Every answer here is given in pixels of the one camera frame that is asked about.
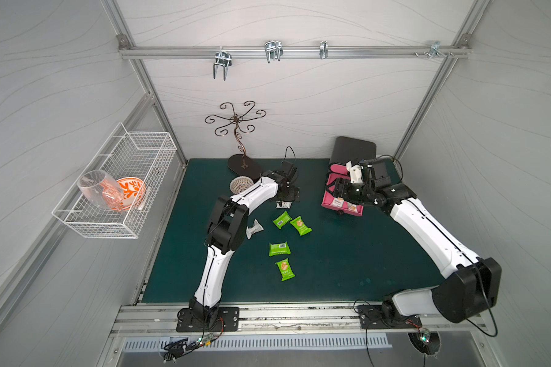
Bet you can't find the black pink drawer cabinet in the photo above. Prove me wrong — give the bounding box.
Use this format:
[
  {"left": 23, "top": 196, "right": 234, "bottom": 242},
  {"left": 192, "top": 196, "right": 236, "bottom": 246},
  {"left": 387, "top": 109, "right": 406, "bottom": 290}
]
[{"left": 321, "top": 136, "right": 377, "bottom": 217}]

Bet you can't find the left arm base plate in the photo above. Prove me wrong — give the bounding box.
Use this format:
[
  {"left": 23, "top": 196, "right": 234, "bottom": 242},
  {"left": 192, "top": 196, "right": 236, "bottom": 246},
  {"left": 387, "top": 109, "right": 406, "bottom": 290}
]
[{"left": 175, "top": 307, "right": 240, "bottom": 333}]

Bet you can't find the white vented cable duct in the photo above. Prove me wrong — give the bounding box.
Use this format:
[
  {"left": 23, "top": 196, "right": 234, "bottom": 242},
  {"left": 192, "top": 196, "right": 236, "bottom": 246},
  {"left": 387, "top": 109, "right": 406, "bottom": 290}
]
[{"left": 122, "top": 332, "right": 393, "bottom": 354}]

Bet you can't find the green cookie pack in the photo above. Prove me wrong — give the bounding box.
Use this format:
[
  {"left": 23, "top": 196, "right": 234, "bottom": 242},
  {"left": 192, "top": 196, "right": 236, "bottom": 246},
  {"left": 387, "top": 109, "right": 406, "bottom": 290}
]
[
  {"left": 290, "top": 216, "right": 312, "bottom": 236},
  {"left": 272, "top": 211, "right": 292, "bottom": 229},
  {"left": 276, "top": 258, "right": 295, "bottom": 281}
]

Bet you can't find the green cookie pack bottom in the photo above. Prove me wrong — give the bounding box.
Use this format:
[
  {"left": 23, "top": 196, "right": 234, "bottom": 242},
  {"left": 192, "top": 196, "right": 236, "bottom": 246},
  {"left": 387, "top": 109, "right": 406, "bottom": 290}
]
[{"left": 276, "top": 258, "right": 295, "bottom": 281}]

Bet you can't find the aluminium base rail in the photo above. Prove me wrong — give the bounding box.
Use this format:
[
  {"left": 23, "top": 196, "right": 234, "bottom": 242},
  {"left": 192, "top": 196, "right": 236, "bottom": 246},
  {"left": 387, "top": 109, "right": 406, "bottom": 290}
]
[{"left": 109, "top": 300, "right": 488, "bottom": 338}]

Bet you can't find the clear glass cup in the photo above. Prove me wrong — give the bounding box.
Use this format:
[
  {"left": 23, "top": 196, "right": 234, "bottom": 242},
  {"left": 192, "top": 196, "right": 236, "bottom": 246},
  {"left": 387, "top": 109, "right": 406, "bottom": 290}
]
[{"left": 77, "top": 170, "right": 124, "bottom": 210}]

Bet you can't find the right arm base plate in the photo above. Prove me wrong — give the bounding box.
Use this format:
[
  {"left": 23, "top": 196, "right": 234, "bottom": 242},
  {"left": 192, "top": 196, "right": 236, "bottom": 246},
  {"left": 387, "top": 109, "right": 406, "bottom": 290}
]
[{"left": 354, "top": 303, "right": 422, "bottom": 330}]

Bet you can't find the white patterned small bowl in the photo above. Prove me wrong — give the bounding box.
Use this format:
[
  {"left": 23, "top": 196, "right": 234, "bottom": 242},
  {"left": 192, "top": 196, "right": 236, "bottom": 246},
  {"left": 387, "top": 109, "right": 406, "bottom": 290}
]
[{"left": 230, "top": 176, "right": 254, "bottom": 195}]

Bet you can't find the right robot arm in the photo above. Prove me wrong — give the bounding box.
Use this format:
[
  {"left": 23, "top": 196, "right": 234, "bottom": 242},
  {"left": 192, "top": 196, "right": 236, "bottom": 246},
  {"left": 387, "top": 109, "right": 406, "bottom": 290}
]
[{"left": 325, "top": 158, "right": 502, "bottom": 324}]

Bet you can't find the orange patterned bowl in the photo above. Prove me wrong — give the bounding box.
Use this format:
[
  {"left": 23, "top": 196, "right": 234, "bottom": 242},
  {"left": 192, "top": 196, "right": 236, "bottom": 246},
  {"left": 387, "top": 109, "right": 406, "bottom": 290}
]
[{"left": 111, "top": 177, "right": 146, "bottom": 212}]

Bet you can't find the brown metal hook stand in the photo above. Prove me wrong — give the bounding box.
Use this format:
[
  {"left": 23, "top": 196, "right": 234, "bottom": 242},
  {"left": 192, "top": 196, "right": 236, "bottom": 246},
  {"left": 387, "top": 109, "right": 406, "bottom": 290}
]
[{"left": 204, "top": 100, "right": 267, "bottom": 182}]

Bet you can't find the white wire basket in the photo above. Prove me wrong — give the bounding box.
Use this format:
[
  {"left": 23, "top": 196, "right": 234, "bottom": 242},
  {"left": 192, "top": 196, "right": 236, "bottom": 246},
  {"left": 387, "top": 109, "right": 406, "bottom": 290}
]
[{"left": 52, "top": 123, "right": 176, "bottom": 239}]

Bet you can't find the green cookie pack barcode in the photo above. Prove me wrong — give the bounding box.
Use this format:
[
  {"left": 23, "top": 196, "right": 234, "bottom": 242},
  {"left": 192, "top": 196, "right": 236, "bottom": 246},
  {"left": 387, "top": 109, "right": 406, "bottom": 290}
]
[{"left": 269, "top": 242, "right": 291, "bottom": 257}]

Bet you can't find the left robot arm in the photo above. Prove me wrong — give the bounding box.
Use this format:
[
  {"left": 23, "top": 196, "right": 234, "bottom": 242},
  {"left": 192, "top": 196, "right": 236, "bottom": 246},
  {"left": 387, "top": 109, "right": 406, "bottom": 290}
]
[{"left": 188, "top": 161, "right": 299, "bottom": 324}]

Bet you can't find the aluminium top rail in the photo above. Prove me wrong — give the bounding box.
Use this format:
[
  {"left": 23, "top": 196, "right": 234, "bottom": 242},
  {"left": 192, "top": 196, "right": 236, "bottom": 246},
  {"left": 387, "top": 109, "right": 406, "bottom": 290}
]
[{"left": 119, "top": 44, "right": 472, "bottom": 61}]

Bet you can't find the white cookie pack top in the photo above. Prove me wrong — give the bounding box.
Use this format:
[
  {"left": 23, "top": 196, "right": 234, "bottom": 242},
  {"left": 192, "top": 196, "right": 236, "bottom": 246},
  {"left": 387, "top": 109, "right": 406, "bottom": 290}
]
[{"left": 276, "top": 200, "right": 292, "bottom": 209}]

